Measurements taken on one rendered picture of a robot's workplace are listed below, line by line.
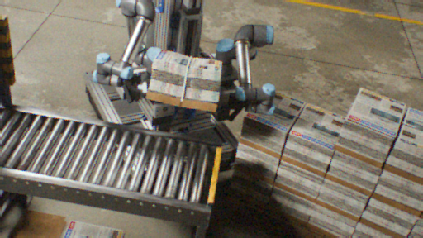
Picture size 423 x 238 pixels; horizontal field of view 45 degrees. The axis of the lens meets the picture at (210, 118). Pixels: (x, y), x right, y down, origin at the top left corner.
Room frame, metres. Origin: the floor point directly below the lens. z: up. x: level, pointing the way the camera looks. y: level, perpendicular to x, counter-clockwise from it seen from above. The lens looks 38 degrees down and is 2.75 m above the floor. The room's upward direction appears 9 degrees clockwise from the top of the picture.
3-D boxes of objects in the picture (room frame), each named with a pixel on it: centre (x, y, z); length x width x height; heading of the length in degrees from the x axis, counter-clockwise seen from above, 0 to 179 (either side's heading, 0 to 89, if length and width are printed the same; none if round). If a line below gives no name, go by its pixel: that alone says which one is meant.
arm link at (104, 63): (2.42, 0.63, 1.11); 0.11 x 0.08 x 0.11; 71
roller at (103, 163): (2.03, 0.53, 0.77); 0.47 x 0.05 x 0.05; 179
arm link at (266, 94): (2.41, -0.28, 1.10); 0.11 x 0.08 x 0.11; 103
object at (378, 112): (2.47, -0.94, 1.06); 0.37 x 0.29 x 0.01; 159
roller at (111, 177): (2.02, 0.46, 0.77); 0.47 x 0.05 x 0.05; 179
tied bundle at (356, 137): (2.47, -0.94, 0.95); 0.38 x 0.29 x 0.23; 159
